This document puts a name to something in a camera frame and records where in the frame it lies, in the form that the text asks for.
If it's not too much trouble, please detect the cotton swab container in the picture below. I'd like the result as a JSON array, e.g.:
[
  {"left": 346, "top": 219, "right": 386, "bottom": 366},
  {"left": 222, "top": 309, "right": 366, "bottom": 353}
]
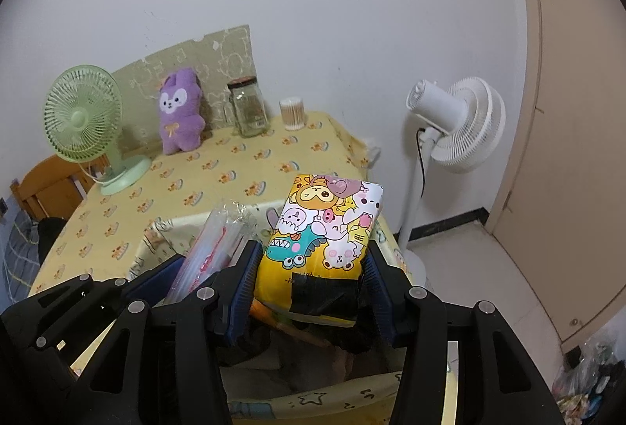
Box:
[{"left": 279, "top": 96, "right": 307, "bottom": 131}]

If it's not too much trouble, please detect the orange wooden chair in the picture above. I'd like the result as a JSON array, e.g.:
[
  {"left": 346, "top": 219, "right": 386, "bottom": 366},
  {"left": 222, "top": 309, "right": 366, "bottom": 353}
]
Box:
[{"left": 11, "top": 156, "right": 109, "bottom": 222}]

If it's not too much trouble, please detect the yellow patterned tablecloth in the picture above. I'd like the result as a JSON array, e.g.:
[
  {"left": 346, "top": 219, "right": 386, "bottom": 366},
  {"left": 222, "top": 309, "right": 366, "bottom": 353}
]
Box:
[{"left": 31, "top": 112, "right": 369, "bottom": 294}]

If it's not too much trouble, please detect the white standing fan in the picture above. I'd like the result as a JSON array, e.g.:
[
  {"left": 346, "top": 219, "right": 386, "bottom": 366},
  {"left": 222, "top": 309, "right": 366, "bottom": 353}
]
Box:
[{"left": 398, "top": 77, "right": 506, "bottom": 287}]

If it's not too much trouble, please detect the purple plush toy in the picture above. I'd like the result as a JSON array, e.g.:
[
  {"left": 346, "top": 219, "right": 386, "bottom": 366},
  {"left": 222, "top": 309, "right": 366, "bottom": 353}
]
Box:
[{"left": 158, "top": 68, "right": 206, "bottom": 155}]

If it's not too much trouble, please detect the beige patterned board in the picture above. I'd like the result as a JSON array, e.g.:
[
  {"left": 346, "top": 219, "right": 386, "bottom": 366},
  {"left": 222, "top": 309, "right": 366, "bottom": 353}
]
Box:
[{"left": 112, "top": 25, "right": 256, "bottom": 154}]

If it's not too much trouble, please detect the black cloth on chair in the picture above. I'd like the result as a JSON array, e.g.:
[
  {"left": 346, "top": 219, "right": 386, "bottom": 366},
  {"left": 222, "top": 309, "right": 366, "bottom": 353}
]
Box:
[{"left": 37, "top": 217, "right": 67, "bottom": 265}]

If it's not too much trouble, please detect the clear plastic straw pack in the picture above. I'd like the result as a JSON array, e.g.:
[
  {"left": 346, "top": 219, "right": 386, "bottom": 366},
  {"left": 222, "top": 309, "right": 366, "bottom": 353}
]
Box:
[{"left": 164, "top": 202, "right": 255, "bottom": 304}]

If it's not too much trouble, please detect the blue plaid bedding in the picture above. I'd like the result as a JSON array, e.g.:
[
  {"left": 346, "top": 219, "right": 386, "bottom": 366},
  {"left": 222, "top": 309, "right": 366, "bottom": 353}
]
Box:
[{"left": 1, "top": 210, "right": 40, "bottom": 310}]

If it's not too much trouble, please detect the beige door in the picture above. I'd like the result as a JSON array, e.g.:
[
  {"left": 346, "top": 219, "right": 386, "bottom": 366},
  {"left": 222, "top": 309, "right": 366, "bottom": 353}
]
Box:
[{"left": 487, "top": 0, "right": 625, "bottom": 350}]

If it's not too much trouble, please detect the yellow cartoon tissue pack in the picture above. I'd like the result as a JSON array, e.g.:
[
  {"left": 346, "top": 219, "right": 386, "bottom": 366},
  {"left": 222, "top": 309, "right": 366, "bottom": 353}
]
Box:
[{"left": 255, "top": 174, "right": 384, "bottom": 328}]

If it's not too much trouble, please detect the glass jar with lid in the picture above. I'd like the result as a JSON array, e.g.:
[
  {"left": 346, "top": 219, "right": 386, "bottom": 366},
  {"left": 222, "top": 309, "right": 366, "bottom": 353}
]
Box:
[{"left": 227, "top": 76, "right": 270, "bottom": 138}]

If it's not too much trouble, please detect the green desk fan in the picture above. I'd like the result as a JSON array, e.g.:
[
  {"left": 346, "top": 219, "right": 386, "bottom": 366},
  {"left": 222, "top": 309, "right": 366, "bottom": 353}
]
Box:
[{"left": 43, "top": 65, "right": 151, "bottom": 196}]

